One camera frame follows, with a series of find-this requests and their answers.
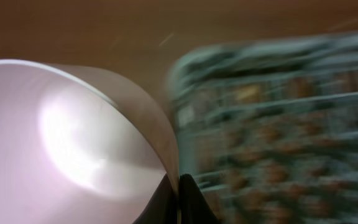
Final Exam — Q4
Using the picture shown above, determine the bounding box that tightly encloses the grey dishwasher rack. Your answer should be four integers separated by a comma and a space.
169, 32, 358, 223

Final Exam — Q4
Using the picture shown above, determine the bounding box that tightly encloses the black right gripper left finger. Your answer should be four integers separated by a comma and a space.
134, 175, 178, 224

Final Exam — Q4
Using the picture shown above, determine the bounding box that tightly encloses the pink bowl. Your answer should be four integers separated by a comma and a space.
0, 59, 178, 223

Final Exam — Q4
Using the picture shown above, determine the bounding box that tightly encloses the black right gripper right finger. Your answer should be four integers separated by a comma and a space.
179, 174, 220, 224

